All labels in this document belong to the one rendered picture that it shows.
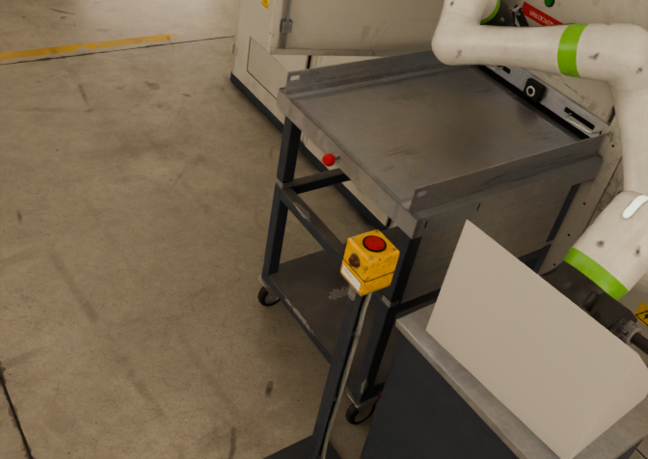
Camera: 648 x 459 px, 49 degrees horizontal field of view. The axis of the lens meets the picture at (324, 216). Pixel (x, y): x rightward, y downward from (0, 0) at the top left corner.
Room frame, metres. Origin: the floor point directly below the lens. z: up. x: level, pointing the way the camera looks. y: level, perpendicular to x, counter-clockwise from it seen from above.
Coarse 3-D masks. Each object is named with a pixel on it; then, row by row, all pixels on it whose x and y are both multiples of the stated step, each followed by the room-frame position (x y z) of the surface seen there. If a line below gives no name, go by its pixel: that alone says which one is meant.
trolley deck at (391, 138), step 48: (336, 96) 1.78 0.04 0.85; (384, 96) 1.84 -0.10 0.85; (432, 96) 1.90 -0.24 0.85; (480, 96) 1.96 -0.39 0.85; (336, 144) 1.54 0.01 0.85; (384, 144) 1.58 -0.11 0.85; (432, 144) 1.63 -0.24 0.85; (480, 144) 1.69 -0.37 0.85; (528, 144) 1.74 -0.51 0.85; (384, 192) 1.38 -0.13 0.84; (480, 192) 1.46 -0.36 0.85; (528, 192) 1.54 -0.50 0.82
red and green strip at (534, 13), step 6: (528, 6) 2.10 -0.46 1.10; (528, 12) 2.09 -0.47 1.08; (534, 12) 2.08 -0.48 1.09; (540, 12) 2.06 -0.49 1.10; (534, 18) 2.07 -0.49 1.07; (540, 18) 2.06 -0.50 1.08; (546, 18) 2.04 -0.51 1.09; (552, 18) 2.03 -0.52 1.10; (546, 24) 2.04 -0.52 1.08; (552, 24) 2.02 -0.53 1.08
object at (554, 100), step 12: (504, 72) 2.09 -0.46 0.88; (516, 72) 2.05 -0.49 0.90; (528, 72) 2.03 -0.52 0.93; (516, 84) 2.04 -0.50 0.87; (552, 96) 1.94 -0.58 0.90; (564, 96) 1.91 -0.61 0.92; (552, 108) 1.93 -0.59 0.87; (564, 108) 1.90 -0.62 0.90; (576, 108) 1.88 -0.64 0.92; (576, 120) 1.86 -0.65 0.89; (588, 120) 1.84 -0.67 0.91; (600, 120) 1.81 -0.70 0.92
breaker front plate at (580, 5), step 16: (512, 0) 2.15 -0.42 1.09; (528, 0) 2.10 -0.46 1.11; (544, 0) 2.07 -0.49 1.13; (560, 0) 2.03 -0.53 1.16; (576, 0) 1.99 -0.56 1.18; (592, 0) 1.95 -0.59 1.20; (608, 0) 1.92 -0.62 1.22; (624, 0) 1.89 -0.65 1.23; (640, 0) 1.85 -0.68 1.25; (560, 16) 2.01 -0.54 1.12; (576, 16) 1.98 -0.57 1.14; (592, 16) 1.94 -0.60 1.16; (608, 16) 1.90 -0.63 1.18; (624, 16) 1.87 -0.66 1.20; (640, 16) 1.84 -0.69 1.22; (544, 80) 1.99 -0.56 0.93; (560, 80) 1.95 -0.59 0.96; (576, 80) 1.92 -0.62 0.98; (592, 80) 1.88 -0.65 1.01; (576, 96) 1.90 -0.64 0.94; (592, 96) 1.86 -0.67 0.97; (608, 96) 1.83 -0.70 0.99; (592, 112) 1.85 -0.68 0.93; (608, 112) 1.82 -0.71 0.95
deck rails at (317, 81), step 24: (288, 72) 1.73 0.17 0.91; (312, 72) 1.78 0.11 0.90; (336, 72) 1.84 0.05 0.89; (360, 72) 1.90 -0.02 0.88; (384, 72) 1.96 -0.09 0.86; (408, 72) 2.02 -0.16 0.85; (432, 72) 2.05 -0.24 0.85; (288, 96) 1.72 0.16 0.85; (576, 144) 1.68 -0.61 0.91; (504, 168) 1.50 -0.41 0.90; (528, 168) 1.57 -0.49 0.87; (552, 168) 1.63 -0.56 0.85; (432, 192) 1.35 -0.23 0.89; (456, 192) 1.41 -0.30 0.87
